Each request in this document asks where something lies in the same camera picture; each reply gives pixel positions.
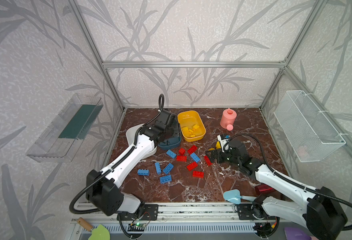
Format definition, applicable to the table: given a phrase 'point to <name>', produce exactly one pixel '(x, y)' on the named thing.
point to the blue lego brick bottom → (165, 179)
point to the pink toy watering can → (227, 119)
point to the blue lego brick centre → (195, 158)
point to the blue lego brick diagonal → (168, 168)
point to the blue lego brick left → (143, 172)
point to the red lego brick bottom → (198, 174)
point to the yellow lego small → (191, 136)
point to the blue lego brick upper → (170, 153)
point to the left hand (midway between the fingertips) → (179, 125)
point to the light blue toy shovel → (234, 196)
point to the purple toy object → (295, 233)
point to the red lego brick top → (192, 149)
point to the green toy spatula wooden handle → (85, 224)
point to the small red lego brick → (181, 151)
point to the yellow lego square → (196, 126)
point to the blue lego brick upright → (158, 168)
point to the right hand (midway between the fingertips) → (211, 146)
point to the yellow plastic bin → (191, 125)
